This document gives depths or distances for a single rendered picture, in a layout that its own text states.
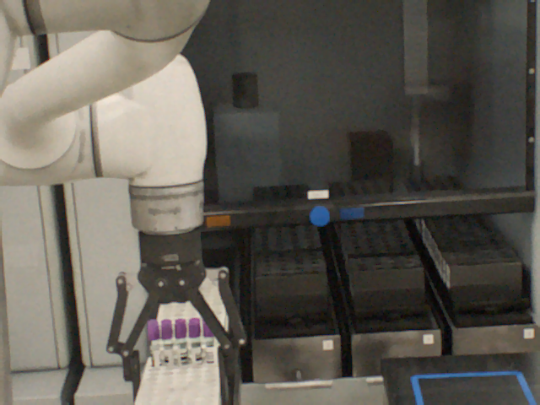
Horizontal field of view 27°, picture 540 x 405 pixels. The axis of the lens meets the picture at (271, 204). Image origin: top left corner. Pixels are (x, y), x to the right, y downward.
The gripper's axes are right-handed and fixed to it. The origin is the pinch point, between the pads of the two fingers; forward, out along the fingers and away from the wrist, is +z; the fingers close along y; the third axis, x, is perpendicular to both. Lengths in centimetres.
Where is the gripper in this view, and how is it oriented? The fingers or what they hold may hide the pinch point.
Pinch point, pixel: (180, 387)
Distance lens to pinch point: 140.1
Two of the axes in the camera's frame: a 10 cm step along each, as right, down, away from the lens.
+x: -0.1, -1.8, 9.8
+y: 10.0, -0.6, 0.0
